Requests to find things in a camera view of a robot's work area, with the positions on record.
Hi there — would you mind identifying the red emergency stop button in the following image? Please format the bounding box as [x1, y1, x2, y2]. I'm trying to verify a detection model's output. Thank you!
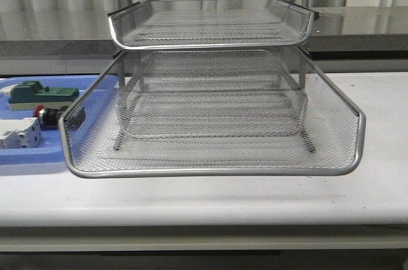
[33, 104, 85, 129]

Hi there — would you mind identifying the bottom mesh tray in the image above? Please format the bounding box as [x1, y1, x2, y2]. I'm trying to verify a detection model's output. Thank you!
[117, 50, 308, 139]

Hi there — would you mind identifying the mesh tray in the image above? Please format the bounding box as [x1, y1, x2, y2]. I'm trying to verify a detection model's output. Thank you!
[59, 46, 366, 178]
[108, 0, 319, 51]
[117, 50, 308, 139]

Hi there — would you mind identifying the middle mesh tray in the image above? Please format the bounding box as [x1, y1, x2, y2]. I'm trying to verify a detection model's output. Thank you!
[59, 46, 366, 178]

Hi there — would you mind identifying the top mesh tray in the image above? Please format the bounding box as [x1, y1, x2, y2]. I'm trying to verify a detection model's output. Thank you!
[108, 0, 319, 51]

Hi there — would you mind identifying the blue plastic tray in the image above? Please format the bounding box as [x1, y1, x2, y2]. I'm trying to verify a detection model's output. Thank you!
[1, 75, 97, 166]

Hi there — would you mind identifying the grey stone counter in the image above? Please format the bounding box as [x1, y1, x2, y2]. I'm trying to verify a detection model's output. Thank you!
[1, 6, 407, 77]

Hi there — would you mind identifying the green and beige terminal block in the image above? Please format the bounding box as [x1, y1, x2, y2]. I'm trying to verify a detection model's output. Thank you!
[8, 81, 80, 111]

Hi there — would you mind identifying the white circuit breaker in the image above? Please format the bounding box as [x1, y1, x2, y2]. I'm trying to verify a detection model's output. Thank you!
[1, 117, 42, 149]

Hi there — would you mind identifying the grey metal rack frame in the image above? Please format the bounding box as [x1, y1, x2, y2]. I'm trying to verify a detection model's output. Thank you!
[106, 45, 317, 166]

